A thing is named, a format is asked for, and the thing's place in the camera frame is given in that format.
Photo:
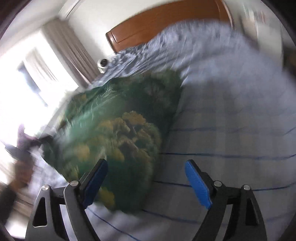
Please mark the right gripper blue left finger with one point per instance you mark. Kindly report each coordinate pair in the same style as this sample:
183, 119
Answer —
78, 195

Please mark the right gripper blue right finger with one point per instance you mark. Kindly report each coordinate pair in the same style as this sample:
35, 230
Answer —
211, 197

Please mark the green landscape print jacket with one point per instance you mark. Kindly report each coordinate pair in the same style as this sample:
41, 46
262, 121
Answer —
126, 122

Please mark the person's left hand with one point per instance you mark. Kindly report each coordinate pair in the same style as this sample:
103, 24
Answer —
23, 175

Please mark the white round fan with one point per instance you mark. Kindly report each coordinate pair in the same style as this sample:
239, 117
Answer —
102, 64

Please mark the beige curtain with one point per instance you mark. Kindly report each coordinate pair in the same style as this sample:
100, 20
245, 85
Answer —
72, 51

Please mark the brown wooden headboard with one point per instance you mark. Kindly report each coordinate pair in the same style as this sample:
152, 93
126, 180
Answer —
143, 26

